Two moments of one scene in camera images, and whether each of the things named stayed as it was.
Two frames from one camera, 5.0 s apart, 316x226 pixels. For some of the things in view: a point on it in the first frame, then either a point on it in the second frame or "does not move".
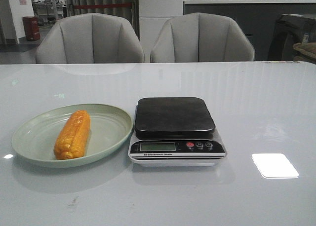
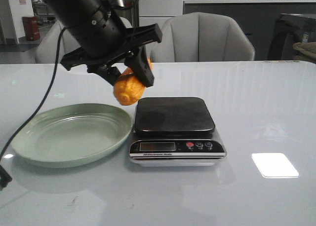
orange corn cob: [72, 141] → [128, 89]
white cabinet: [155, 7] does not move
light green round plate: [67, 134] does not move
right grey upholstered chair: [201, 37] does not move
